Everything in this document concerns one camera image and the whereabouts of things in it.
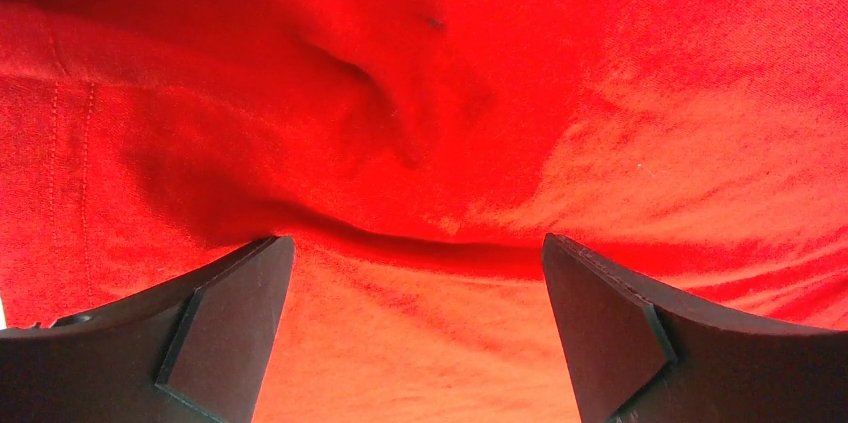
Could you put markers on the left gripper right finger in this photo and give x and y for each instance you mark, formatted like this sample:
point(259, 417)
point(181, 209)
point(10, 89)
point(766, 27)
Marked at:
point(639, 350)

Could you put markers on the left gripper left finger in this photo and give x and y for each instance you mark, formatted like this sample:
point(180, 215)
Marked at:
point(192, 349)

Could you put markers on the red t-shirt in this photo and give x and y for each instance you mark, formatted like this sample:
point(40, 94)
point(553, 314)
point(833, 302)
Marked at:
point(419, 151)

